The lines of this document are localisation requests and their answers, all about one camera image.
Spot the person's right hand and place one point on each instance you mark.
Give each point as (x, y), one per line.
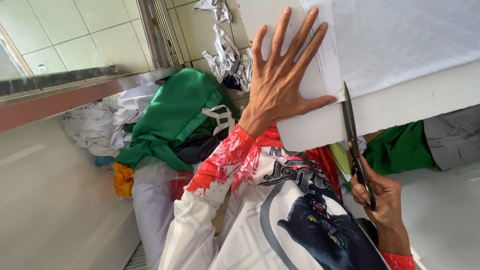
(384, 198)

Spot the person's left hand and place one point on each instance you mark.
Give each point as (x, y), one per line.
(275, 90)

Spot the white cardboard pattern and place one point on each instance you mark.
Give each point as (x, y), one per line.
(311, 127)

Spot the green folded cloth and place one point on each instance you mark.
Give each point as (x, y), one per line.
(401, 148)

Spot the white fabric scraps heap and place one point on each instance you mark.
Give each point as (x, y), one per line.
(228, 62)

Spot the pale green cloth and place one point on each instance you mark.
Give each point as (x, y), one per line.
(339, 159)

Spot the white red printed jersey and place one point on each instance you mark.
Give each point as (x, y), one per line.
(296, 217)

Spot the grey garment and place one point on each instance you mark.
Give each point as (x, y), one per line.
(455, 137)

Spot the dark grey cloth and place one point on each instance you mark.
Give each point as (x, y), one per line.
(198, 148)

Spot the small white fabric scrap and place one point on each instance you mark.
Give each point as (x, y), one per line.
(217, 7)

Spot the large green cloth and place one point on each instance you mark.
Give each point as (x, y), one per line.
(172, 116)

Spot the white fabric sheet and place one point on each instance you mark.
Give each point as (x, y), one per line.
(393, 41)

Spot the orange cloth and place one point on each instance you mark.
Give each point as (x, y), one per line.
(123, 180)

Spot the crumpled white cloth pile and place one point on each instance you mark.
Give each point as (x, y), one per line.
(97, 123)

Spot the blue cloth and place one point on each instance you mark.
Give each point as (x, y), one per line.
(103, 161)

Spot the metal sliding door frame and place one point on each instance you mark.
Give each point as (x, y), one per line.
(159, 33)

